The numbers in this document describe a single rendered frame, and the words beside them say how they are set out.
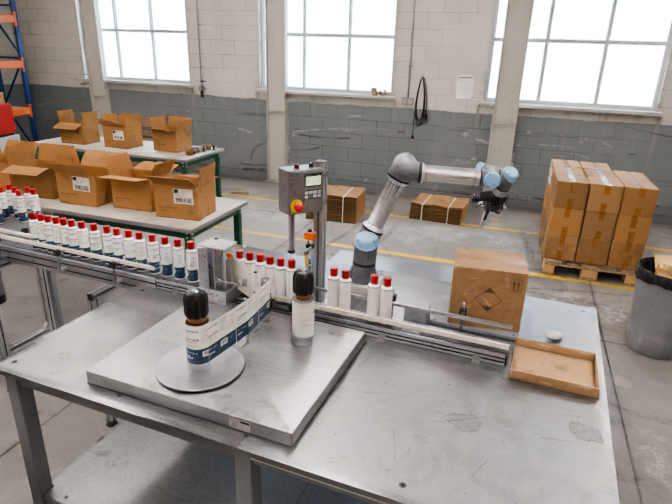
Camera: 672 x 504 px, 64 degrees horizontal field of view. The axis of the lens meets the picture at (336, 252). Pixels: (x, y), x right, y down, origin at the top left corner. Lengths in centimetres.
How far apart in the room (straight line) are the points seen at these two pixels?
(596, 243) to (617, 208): 36
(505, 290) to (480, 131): 527
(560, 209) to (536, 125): 232
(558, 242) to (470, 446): 379
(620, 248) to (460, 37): 344
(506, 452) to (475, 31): 619
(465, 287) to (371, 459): 93
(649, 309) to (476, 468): 271
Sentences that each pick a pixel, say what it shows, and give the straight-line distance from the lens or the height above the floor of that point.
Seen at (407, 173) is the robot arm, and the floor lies 142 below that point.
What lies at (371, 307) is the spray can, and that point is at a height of 95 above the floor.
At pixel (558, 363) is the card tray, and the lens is 228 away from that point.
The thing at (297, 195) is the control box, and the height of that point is 137.
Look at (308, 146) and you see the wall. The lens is 807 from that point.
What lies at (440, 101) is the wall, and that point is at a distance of 748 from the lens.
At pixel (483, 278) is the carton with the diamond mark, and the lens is 230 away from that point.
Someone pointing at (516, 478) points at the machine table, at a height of 83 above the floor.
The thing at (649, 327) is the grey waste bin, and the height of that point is 23.
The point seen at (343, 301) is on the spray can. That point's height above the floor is 95.
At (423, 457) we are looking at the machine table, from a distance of 171.
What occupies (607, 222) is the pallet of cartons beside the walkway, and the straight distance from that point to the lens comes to 538.
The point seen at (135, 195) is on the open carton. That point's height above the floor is 89.
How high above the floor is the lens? 195
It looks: 21 degrees down
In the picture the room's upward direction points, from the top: 2 degrees clockwise
